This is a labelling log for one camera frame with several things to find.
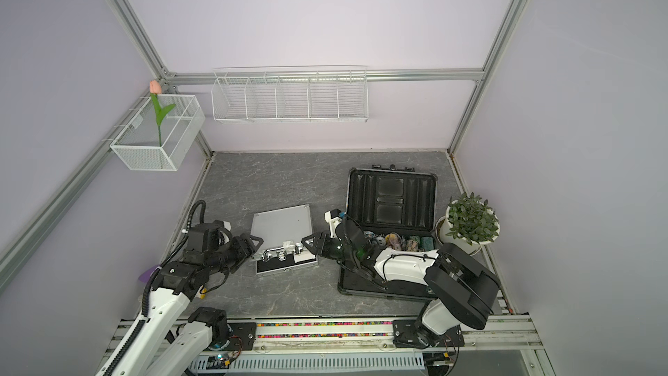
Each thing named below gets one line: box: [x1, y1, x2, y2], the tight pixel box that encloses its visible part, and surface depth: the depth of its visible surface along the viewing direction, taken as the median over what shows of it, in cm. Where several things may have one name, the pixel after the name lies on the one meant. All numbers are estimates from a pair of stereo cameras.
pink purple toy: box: [138, 264, 161, 283], surface depth 86 cm
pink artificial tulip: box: [149, 80, 177, 147], surface depth 87 cm
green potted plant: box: [445, 191, 500, 246], surface depth 80 cm
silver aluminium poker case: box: [250, 204, 318, 276], surface depth 86 cm
